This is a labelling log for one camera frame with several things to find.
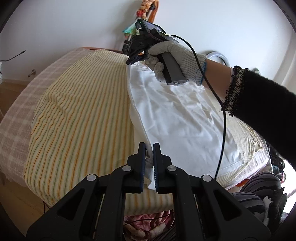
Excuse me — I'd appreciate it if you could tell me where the white camisole top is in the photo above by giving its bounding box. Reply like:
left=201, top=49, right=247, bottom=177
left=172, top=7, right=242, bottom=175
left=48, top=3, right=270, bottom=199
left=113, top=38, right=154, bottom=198
left=126, top=63, right=249, bottom=189

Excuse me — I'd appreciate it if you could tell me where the black sleeved right forearm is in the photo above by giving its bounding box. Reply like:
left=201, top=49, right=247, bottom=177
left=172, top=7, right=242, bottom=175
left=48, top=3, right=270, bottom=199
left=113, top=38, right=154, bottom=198
left=203, top=59, right=296, bottom=163

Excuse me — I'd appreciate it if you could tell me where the grey dark clothes pile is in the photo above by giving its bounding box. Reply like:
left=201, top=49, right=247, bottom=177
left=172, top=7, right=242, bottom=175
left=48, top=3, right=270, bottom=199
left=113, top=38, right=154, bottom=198
left=232, top=146, right=287, bottom=232

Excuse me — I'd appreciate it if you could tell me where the white knit gloved right hand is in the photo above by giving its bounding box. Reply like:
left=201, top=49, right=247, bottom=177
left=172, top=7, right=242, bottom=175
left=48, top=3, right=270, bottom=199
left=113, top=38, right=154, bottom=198
left=145, top=41, right=207, bottom=86

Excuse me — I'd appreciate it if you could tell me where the silver folded tripod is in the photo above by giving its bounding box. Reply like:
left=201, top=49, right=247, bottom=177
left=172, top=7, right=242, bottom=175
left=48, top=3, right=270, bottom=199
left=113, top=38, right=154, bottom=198
left=122, top=4, right=156, bottom=53

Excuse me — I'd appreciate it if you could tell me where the yellow striped cloth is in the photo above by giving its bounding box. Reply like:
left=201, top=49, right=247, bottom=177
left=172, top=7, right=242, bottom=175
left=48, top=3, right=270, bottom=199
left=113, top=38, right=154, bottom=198
left=24, top=50, right=271, bottom=215

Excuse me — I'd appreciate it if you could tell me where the pink floral cloth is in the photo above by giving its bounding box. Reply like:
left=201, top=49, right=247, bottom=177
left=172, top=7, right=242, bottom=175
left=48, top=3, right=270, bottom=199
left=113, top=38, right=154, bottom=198
left=123, top=209, right=175, bottom=240

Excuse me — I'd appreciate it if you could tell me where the pink checked bed cover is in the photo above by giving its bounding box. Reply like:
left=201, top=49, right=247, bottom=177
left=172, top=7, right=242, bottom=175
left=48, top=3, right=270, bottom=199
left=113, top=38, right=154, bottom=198
left=1, top=48, right=92, bottom=186

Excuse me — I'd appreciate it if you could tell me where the white ring light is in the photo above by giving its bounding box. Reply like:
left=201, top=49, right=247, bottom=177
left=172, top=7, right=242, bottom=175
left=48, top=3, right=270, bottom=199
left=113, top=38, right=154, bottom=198
left=206, top=51, right=230, bottom=67

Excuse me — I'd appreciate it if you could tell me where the black cable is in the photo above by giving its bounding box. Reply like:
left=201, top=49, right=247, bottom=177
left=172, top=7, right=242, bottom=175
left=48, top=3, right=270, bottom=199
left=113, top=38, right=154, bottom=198
left=171, top=34, right=227, bottom=180

